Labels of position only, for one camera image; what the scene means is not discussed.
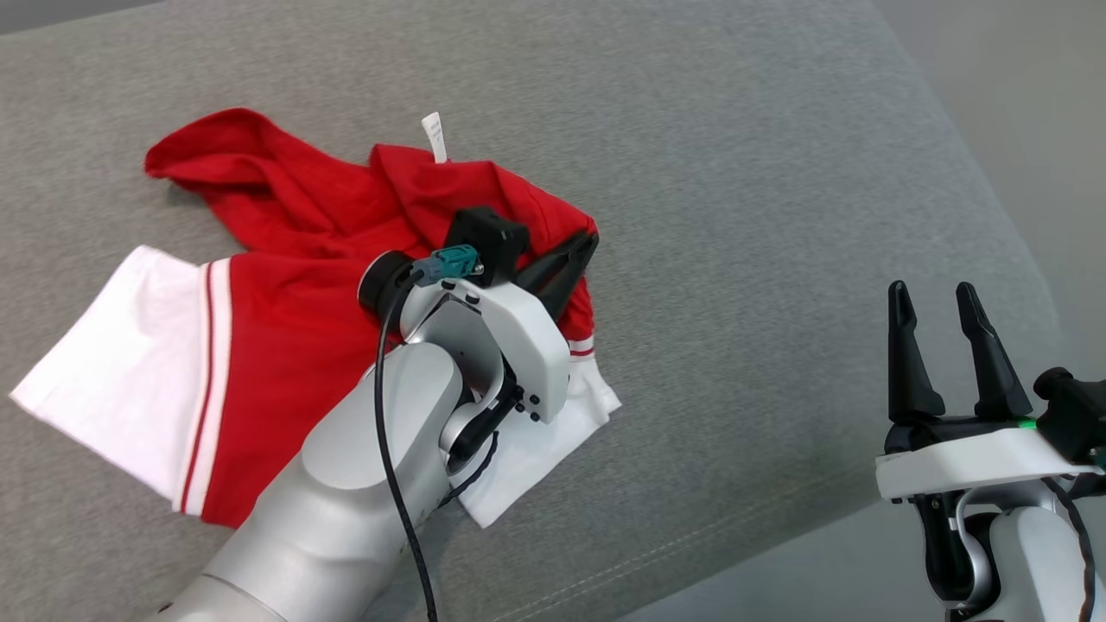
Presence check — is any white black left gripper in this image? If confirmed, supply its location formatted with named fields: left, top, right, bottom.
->
left=359, top=232, right=600, bottom=426

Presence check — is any black cable with teal connector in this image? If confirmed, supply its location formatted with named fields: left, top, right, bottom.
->
left=373, top=244, right=481, bottom=622
left=1041, top=449, right=1106, bottom=622

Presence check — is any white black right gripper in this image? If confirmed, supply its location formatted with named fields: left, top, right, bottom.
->
left=875, top=281, right=1103, bottom=502

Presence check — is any red white jersey shirt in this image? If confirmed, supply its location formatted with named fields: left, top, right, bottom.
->
left=9, top=108, right=623, bottom=530

